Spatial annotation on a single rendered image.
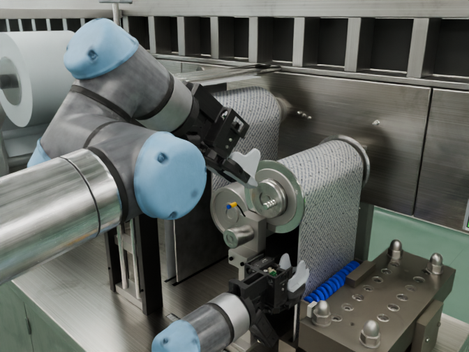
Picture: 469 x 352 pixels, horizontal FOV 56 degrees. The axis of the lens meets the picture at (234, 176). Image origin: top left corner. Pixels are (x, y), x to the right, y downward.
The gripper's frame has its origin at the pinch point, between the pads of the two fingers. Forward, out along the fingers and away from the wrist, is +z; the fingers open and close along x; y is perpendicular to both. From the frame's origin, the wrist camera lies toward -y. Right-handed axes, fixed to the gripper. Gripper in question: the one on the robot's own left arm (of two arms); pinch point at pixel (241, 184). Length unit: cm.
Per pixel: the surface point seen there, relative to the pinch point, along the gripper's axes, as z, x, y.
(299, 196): 11.8, -4.2, 3.8
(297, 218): 14.7, -4.0, 0.3
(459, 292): 243, 8, 31
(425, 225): 295, 56, 78
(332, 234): 30.4, -4.1, 2.5
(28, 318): 25, 69, -54
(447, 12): 17, -13, 50
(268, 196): 11.0, 1.6, 1.7
